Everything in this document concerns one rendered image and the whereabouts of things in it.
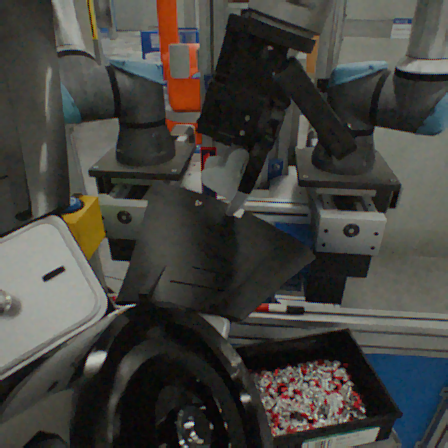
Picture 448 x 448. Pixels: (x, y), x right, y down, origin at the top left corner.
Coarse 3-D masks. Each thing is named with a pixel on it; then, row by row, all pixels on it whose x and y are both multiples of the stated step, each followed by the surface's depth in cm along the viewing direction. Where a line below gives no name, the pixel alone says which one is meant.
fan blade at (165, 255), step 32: (160, 192) 47; (192, 192) 49; (160, 224) 41; (192, 224) 42; (224, 224) 43; (256, 224) 46; (160, 256) 36; (192, 256) 36; (224, 256) 36; (256, 256) 38; (288, 256) 41; (128, 288) 31; (160, 288) 31; (192, 288) 31; (224, 288) 31; (256, 288) 33
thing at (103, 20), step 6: (96, 0) 16; (102, 0) 16; (108, 0) 16; (96, 6) 16; (102, 6) 16; (108, 6) 16; (96, 12) 16; (102, 12) 16; (108, 12) 16; (96, 18) 16; (102, 18) 16; (108, 18) 16; (102, 24) 16; (108, 24) 16
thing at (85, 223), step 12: (84, 204) 65; (96, 204) 68; (72, 216) 62; (84, 216) 63; (96, 216) 68; (72, 228) 61; (84, 228) 63; (96, 228) 68; (84, 240) 64; (96, 240) 69; (84, 252) 64
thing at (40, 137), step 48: (0, 0) 26; (48, 0) 29; (0, 48) 24; (48, 48) 26; (0, 96) 22; (48, 96) 23; (0, 144) 21; (48, 144) 22; (0, 192) 20; (48, 192) 20
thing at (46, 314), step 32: (32, 224) 20; (64, 224) 20; (0, 256) 19; (32, 256) 19; (64, 256) 20; (0, 288) 19; (32, 288) 19; (64, 288) 19; (96, 288) 19; (0, 320) 18; (32, 320) 18; (64, 320) 19; (96, 320) 19; (0, 352) 18; (32, 352) 18
